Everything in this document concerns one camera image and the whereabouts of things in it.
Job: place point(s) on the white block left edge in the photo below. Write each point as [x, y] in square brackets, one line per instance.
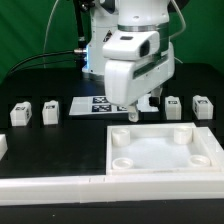
[3, 145]

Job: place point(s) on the white front fence wall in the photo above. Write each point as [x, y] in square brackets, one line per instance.
[88, 189]

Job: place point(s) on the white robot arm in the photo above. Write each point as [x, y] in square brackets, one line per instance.
[108, 16]

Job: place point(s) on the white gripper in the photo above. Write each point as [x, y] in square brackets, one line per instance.
[134, 67]

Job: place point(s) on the white square table top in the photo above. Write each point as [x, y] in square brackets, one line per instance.
[156, 148]

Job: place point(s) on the white marker sheet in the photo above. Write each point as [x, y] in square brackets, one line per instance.
[93, 105]

